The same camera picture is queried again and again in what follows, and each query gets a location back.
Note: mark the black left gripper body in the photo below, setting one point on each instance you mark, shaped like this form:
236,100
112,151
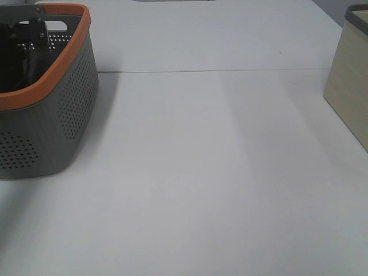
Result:
20,38

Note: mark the dark navy towel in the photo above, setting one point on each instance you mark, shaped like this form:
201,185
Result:
21,66

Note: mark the grey basket with orange rim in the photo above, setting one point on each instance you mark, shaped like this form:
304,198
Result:
42,124

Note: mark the beige fabric storage box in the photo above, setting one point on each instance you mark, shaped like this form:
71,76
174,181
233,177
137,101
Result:
346,86

